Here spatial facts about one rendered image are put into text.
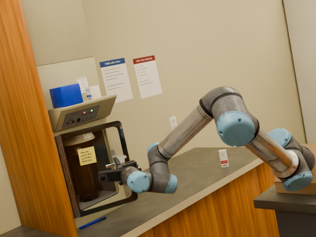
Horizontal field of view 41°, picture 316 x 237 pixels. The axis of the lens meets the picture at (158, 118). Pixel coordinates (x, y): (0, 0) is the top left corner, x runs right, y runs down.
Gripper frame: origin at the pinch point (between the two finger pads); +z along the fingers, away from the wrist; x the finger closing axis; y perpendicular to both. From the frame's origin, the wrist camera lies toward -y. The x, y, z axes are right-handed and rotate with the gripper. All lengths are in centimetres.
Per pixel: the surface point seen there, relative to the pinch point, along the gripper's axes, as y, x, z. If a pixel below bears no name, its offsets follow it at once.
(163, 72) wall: 68, 35, 108
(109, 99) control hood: 7.9, 29.3, 17.4
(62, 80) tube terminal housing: -11.5, 42.8, 19.6
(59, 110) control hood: -17.1, 30.2, 5.8
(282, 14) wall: 234, 65, 193
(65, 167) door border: -19.7, 3.6, 13.6
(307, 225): 69, -38, -34
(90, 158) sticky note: -7.7, 4.9, 13.6
